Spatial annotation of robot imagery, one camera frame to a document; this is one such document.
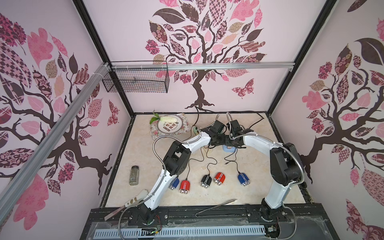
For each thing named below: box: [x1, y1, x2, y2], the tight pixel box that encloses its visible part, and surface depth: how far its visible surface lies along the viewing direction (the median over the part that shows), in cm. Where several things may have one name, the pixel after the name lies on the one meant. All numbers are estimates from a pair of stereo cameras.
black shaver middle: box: [200, 174, 213, 189], surface depth 85 cm
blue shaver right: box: [237, 172, 251, 187], surface depth 85 cm
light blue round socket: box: [222, 144, 236, 153], surface depth 98 cm
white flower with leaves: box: [149, 108, 177, 125], surface depth 114 cm
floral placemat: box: [149, 113, 191, 141], surface depth 112 cm
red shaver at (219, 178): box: [213, 172, 226, 186], surface depth 85 cm
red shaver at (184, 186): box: [179, 180, 191, 194], surface depth 83 cm
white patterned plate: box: [157, 115, 183, 134], surface depth 113 cm
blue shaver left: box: [168, 175, 180, 190], surface depth 84 cm
